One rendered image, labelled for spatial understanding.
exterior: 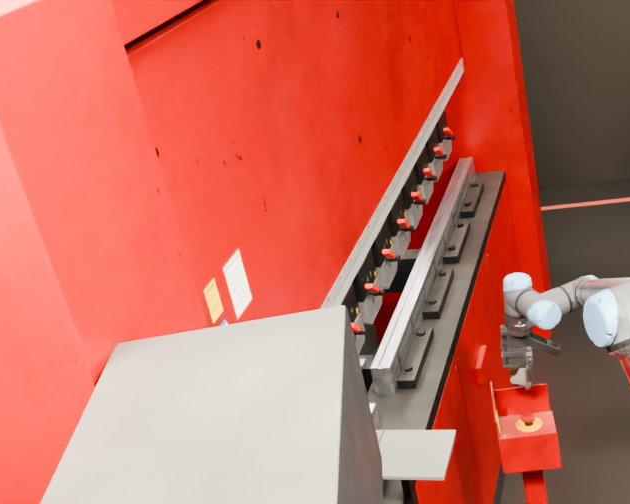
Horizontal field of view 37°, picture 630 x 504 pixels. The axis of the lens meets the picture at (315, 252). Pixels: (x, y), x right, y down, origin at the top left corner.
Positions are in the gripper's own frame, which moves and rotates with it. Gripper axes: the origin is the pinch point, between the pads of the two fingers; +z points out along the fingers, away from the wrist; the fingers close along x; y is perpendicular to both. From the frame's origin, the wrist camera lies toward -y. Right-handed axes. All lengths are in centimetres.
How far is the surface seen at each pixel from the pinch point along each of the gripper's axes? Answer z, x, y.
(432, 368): -1.3, -10.5, 27.3
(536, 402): 8.7, -4.4, -2.2
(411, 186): -44, -52, 30
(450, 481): 27.5, 6.4, 24.5
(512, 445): 9.0, 15.2, 6.5
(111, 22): -137, 132, 53
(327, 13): -110, -6, 45
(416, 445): -14, 43, 31
